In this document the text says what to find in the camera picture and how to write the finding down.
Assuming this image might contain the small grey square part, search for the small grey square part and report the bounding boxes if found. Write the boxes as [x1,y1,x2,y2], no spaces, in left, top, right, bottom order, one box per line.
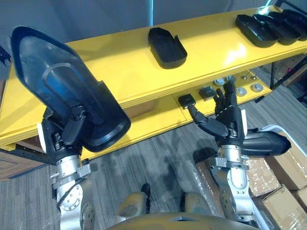
[199,86,217,101]

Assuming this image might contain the robot right leg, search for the robot right leg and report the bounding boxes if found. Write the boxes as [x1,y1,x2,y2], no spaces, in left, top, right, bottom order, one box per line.
[180,191,218,216]

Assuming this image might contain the robot leg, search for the robot leg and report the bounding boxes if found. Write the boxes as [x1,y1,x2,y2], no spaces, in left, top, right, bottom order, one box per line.
[117,183,152,218]
[180,191,218,216]

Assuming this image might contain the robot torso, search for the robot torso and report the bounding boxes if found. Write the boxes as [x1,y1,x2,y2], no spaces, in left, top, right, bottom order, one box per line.
[102,211,243,230]

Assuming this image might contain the black metal rack frame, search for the black metal rack frame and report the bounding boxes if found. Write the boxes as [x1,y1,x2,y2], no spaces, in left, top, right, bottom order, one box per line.
[269,54,307,104]

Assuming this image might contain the plastic wrapped package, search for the plastic wrapped package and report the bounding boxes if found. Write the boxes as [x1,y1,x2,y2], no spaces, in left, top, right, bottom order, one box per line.
[186,159,226,218]

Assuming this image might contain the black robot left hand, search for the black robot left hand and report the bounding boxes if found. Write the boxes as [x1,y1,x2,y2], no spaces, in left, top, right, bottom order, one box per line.
[37,104,89,165]

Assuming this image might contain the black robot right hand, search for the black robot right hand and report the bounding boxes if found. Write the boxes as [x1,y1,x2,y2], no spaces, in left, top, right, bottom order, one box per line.
[188,80,248,147]

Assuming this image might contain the small black square part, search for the small black square part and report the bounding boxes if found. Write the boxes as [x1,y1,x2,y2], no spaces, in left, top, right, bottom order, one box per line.
[177,94,197,110]

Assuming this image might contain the white plastic bin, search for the white plastic bin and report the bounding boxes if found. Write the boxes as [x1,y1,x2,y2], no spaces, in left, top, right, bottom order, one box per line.
[246,124,307,230]

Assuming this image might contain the robot left leg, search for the robot left leg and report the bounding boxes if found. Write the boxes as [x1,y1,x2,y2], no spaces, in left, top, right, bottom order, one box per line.
[117,183,152,218]

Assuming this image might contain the yellow metal shelf unit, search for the yellow metal shelf unit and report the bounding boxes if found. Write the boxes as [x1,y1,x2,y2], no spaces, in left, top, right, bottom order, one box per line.
[0,5,307,161]

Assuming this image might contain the teal vertical pole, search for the teal vertical pole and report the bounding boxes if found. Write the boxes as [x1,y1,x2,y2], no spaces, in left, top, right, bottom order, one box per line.
[148,0,154,26]

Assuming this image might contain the brown cardboard box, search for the brown cardboard box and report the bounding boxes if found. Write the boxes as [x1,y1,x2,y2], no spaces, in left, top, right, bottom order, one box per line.
[0,152,47,181]
[244,157,282,198]
[260,185,307,230]
[265,143,307,191]

